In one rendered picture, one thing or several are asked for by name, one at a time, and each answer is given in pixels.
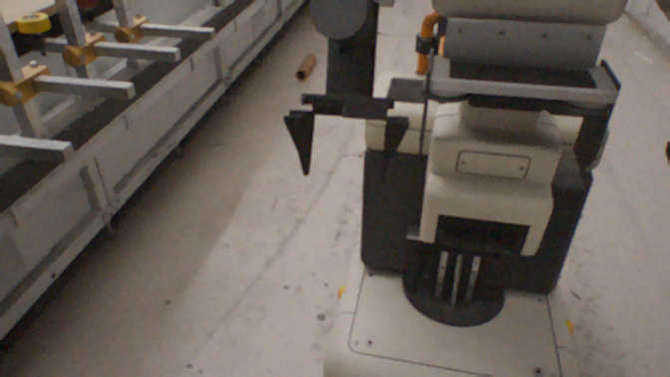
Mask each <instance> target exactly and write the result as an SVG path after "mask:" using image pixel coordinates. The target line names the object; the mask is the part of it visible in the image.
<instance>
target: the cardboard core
mask: <svg viewBox="0 0 670 377"><path fill-rule="evenodd" d="M315 63H317V57H315V55H313V54H308V55H307V56H306V57H305V59H304V60H303V63H302V64H301V66H299V67H298V69H297V70H296V72H295V78H296V80H298V81H301V82H303V81H305V80H306V79H307V77H308V75H309V73H310V71H311V70H312V68H313V66H314V65H315Z"/></svg>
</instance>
